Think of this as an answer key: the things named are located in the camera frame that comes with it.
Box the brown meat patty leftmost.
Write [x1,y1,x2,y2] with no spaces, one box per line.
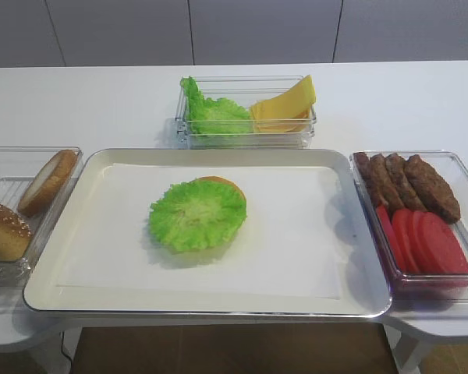
[353,152,381,207]

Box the clear bun container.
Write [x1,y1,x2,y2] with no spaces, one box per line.
[0,146,83,287]

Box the sesame top bun right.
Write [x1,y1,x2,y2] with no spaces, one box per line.
[0,204,32,262]

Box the clear patty and tomato container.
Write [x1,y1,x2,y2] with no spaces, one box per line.
[350,151,468,302]

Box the white metal tray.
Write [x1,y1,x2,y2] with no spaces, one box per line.
[23,149,392,319]

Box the red tomato slice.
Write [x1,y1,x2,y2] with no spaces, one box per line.
[375,205,406,272]
[407,210,432,273]
[392,208,420,274]
[419,213,468,274]

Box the red tomato slice front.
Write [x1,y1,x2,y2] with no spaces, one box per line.
[419,213,468,274]

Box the yellow cheese slices stack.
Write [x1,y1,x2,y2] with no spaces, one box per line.
[250,75,317,133]

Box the red tomato slice back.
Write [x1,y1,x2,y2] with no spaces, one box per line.
[375,205,406,272]

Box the clear lettuce and cheese container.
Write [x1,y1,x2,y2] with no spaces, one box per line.
[175,76,317,149]

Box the leaning bottom bun half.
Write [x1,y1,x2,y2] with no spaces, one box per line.
[17,150,77,217]

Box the green lettuce leaf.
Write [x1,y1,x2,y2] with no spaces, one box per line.
[149,178,247,254]

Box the bottom bun on tray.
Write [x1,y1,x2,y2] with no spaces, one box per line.
[190,175,247,221]

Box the brown meat patty rightmost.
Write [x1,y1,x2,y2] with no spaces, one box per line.
[404,154,461,224]

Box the green lettuce pile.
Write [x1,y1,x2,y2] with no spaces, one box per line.
[180,76,253,135]

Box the white paper sheet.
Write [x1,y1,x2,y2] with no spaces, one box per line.
[58,164,341,298]

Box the brown meat patty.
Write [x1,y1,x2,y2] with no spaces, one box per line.
[353,152,381,207]
[404,154,461,224]
[370,153,405,216]
[385,153,427,212]

